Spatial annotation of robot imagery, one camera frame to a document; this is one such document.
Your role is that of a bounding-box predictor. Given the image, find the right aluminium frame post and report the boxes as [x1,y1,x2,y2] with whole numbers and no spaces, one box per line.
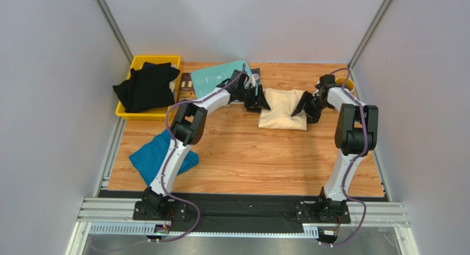
[348,0,394,70]

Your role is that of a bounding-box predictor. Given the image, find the left aluminium frame post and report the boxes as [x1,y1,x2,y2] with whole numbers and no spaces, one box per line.
[95,0,133,64]

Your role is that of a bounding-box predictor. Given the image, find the dark Edward Tulane book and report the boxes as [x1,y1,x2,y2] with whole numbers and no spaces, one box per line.
[178,73,197,102]

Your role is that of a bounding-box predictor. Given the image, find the white patterned mug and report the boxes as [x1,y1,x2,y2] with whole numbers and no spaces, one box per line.
[335,77,355,93]

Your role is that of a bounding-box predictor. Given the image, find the black t-shirt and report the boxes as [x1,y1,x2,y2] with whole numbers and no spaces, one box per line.
[113,62,180,113]

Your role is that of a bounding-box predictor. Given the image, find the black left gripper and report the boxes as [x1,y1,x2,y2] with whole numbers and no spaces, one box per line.
[238,85,272,114]

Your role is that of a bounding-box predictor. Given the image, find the teal folding board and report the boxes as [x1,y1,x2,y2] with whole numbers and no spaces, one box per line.
[190,60,261,99]

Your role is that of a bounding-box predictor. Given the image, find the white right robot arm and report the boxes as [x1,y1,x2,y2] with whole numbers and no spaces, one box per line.
[291,87,378,214]

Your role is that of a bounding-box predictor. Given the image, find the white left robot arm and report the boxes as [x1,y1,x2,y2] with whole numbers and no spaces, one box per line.
[140,83,270,213]

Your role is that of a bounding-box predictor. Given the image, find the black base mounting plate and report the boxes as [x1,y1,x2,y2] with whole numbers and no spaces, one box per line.
[97,189,389,234]

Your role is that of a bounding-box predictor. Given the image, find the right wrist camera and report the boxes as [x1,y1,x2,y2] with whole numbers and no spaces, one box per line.
[315,74,336,89]

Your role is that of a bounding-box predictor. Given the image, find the blue t-shirt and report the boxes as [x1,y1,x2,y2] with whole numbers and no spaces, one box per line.
[128,129,200,187]

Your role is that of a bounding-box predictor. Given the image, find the aluminium front frame rail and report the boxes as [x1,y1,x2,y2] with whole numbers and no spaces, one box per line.
[77,194,409,238]

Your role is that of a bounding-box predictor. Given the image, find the dark blue book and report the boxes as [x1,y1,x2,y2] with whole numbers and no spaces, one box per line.
[251,68,261,86]

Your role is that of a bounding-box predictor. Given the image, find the aluminium frame post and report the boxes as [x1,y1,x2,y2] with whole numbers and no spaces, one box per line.
[95,0,133,64]
[348,0,394,70]

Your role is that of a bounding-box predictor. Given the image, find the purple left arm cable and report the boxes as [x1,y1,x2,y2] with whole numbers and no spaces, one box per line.
[157,63,248,243]

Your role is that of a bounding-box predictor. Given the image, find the cream t-shirt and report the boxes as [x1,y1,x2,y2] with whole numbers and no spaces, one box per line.
[258,88,308,131]

